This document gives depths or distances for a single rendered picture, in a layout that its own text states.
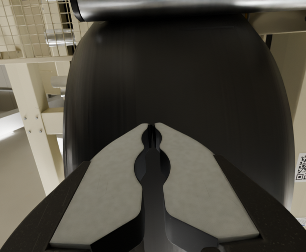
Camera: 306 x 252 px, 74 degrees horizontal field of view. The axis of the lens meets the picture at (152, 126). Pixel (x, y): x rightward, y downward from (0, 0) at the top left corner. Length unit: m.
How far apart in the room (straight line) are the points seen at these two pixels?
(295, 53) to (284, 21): 0.06
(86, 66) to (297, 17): 0.35
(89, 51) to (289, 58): 0.38
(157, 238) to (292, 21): 0.41
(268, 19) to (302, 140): 0.26
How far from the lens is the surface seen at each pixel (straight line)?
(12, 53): 1.03
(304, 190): 0.60
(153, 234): 0.26
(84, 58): 0.28
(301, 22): 0.44
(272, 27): 0.52
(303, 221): 0.66
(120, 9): 0.30
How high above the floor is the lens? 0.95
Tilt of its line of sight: 22 degrees up
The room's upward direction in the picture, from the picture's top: 177 degrees clockwise
